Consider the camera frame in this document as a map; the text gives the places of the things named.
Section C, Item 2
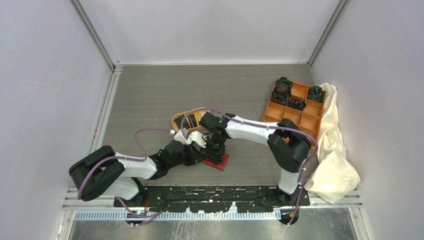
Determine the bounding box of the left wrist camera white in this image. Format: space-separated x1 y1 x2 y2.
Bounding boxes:
169 128 191 145

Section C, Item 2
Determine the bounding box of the orange oval card tray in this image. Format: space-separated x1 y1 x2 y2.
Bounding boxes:
171 107 210 133

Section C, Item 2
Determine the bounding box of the rolled dark patterned belt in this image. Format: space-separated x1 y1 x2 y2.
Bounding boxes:
274 77 294 90

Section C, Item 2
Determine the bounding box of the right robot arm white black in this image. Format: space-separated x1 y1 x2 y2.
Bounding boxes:
199 112 312 206

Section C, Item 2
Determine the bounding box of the rolled green dark belt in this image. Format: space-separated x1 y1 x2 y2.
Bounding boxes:
307 85 325 103

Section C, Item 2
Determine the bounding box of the cream cloth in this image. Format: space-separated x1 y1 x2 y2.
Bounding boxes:
305 82 361 204

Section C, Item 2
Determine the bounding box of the orange compartment organizer tray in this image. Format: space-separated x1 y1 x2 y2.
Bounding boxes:
262 82 327 140

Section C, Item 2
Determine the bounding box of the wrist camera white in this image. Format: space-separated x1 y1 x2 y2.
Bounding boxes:
186 131 206 148
169 128 191 145

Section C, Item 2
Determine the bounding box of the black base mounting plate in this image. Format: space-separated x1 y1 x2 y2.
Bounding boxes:
124 185 310 213

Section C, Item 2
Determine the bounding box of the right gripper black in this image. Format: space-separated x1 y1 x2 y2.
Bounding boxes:
200 134 227 165

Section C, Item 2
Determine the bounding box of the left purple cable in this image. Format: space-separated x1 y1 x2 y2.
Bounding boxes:
76 127 176 227

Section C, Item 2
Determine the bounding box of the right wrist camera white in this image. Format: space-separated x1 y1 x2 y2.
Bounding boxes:
186 131 206 148

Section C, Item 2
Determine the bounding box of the rolled black belt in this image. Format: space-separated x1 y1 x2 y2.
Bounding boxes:
271 86 292 106

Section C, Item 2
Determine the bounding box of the red card holder wallet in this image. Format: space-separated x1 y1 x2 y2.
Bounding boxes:
202 154 230 171

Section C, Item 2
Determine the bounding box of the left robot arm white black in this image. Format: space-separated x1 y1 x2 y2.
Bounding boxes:
68 140 206 207

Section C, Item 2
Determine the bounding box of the coiled black strap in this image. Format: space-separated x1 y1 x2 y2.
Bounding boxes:
287 98 307 112

